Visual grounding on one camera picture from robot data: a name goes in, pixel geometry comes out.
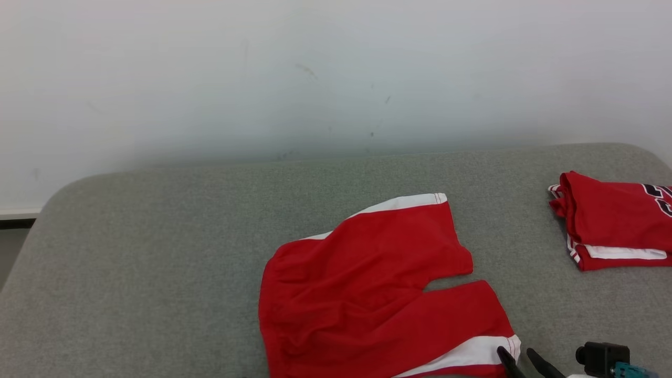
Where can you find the red shorts with white stripes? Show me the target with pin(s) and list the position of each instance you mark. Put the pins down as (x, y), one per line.
(367, 294)

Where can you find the teal right camera connector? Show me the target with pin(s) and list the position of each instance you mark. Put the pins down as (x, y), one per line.
(635, 371)

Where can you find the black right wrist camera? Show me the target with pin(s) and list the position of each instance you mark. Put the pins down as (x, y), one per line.
(601, 358)

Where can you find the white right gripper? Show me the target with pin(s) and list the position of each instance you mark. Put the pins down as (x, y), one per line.
(577, 376)

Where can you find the red jersey with number print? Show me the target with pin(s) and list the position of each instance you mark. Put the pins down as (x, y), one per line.
(614, 220)

